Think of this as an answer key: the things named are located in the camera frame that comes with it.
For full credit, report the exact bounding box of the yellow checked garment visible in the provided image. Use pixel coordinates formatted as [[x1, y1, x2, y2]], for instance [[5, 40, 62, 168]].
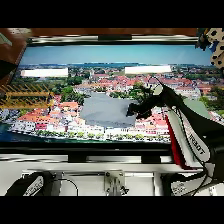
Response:
[[0, 82, 55, 110]]

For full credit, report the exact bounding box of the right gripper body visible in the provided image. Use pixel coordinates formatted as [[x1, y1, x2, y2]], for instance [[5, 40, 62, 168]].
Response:
[[134, 95, 162, 120]]

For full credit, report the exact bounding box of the pale green garment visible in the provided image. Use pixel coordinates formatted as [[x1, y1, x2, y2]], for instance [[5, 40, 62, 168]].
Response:
[[184, 98, 212, 120]]

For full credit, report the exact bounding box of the black cable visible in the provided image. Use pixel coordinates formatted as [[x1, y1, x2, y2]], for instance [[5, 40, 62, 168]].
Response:
[[49, 177, 80, 197]]

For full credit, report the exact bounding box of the black and white dotted garment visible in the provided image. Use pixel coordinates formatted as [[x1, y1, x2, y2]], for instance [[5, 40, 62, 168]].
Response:
[[198, 28, 224, 70]]

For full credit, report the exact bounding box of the grey garment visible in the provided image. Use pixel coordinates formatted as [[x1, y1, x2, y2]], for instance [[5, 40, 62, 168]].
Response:
[[79, 92, 138, 130]]

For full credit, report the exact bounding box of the silver frame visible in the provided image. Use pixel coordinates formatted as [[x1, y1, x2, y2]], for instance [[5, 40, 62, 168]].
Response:
[[0, 34, 224, 197]]

